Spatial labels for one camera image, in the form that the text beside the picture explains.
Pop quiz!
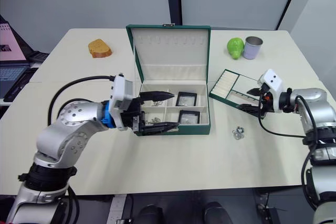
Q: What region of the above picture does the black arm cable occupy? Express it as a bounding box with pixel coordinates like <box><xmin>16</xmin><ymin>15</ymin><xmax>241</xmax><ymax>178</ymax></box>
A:
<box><xmin>257</xmin><ymin>84</ymin><xmax>313</xmax><ymax>139</ymax></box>
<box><xmin>48</xmin><ymin>75</ymin><xmax>117</xmax><ymax>127</ymax></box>

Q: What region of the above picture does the laptop with pink screen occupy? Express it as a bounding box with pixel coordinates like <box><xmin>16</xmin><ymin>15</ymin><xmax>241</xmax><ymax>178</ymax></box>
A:
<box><xmin>0</xmin><ymin>33</ymin><xmax>38</xmax><ymax>104</ymax></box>

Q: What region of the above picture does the green jewelry tray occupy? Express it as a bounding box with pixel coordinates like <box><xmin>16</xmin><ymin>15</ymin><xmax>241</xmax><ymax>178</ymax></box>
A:
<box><xmin>208</xmin><ymin>69</ymin><xmax>264</xmax><ymax>110</ymax></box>

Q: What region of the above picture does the silver metal can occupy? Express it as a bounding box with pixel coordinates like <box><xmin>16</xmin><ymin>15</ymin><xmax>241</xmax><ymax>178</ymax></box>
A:
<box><xmin>242</xmin><ymin>36</ymin><xmax>264</xmax><ymax>60</ymax></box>

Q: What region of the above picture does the black flat device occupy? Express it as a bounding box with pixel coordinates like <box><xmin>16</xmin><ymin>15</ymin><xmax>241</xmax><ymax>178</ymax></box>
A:
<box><xmin>27</xmin><ymin>50</ymin><xmax>49</xmax><ymax>69</ymax></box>

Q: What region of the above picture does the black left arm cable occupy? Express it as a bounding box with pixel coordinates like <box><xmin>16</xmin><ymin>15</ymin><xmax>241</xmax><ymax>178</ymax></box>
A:
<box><xmin>48</xmin><ymin>75</ymin><xmax>117</xmax><ymax>127</ymax></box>

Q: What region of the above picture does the dark rounded shape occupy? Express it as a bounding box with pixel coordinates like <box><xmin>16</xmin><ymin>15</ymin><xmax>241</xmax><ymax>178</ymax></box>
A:
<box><xmin>204</xmin><ymin>201</ymin><xmax>233</xmax><ymax>224</ymax></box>
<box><xmin>137</xmin><ymin>205</ymin><xmax>164</xmax><ymax>224</ymax></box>

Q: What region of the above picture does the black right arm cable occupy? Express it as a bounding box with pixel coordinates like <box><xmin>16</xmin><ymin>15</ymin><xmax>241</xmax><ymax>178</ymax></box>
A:
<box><xmin>257</xmin><ymin>84</ymin><xmax>313</xmax><ymax>139</ymax></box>

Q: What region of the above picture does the green jewelry box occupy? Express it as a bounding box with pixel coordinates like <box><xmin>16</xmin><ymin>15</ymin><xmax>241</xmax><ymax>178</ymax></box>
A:
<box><xmin>125</xmin><ymin>24</ymin><xmax>212</xmax><ymax>136</ymax></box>

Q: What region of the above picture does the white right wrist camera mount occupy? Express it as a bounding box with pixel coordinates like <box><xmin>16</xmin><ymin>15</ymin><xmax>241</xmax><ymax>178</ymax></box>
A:
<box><xmin>258</xmin><ymin>69</ymin><xmax>286</xmax><ymax>113</ymax></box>

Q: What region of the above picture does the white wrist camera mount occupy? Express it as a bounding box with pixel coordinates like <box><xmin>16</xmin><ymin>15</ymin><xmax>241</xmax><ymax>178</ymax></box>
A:
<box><xmin>108</xmin><ymin>72</ymin><xmax>139</xmax><ymax>132</ymax></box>
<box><xmin>258</xmin><ymin>69</ymin><xmax>286</xmax><ymax>113</ymax></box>

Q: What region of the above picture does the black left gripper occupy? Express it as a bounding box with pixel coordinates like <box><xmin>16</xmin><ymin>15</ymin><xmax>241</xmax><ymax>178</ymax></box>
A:
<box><xmin>121</xmin><ymin>90</ymin><xmax>181</xmax><ymax>136</ymax></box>

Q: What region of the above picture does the green pear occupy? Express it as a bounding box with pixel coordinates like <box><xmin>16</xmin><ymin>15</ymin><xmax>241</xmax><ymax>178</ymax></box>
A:
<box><xmin>226</xmin><ymin>37</ymin><xmax>245</xmax><ymax>60</ymax></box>

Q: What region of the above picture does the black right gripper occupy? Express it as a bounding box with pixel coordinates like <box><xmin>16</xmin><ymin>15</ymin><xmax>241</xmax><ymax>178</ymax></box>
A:
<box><xmin>237</xmin><ymin>83</ymin><xmax>274</xmax><ymax>118</ymax></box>

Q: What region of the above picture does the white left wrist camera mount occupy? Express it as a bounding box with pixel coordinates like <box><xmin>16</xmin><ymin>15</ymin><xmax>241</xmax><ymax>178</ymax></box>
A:
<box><xmin>108</xmin><ymin>72</ymin><xmax>139</xmax><ymax>132</ymax></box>

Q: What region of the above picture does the brown bread slice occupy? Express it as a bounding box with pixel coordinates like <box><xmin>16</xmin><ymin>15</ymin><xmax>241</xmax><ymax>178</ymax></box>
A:
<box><xmin>87</xmin><ymin>38</ymin><xmax>113</xmax><ymax>58</ymax></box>

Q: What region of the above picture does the black body cable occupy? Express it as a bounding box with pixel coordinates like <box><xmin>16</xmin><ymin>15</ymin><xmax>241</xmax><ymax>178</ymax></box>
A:
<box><xmin>301</xmin><ymin>151</ymin><xmax>320</xmax><ymax>212</ymax></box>
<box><xmin>64</xmin><ymin>184</ymin><xmax>80</xmax><ymax>224</ymax></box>

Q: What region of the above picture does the black framed display case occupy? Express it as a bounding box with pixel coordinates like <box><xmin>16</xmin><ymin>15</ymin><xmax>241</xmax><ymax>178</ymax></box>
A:
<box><xmin>175</xmin><ymin>91</ymin><xmax>198</xmax><ymax>108</ymax></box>
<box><xmin>178</xmin><ymin>110</ymin><xmax>201</xmax><ymax>125</ymax></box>

